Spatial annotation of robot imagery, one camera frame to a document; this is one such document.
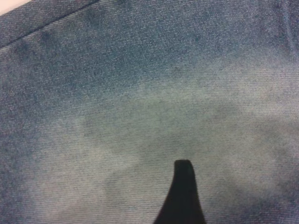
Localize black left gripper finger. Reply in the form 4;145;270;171
153;159;207;224

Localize blue denim shorts with print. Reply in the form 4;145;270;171
0;0;299;224

